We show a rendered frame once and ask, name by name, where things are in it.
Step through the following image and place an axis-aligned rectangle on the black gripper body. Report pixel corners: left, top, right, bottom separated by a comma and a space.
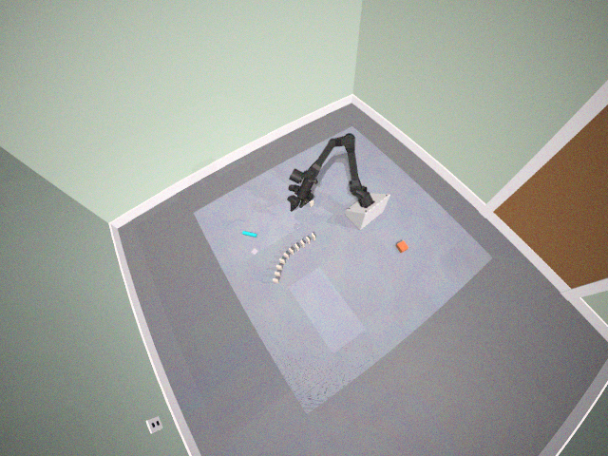
287, 186, 314, 205

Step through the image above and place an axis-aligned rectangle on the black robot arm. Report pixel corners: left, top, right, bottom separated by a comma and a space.
289, 133, 375, 208

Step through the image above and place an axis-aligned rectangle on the small orange block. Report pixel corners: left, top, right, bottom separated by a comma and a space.
396, 241, 408, 253

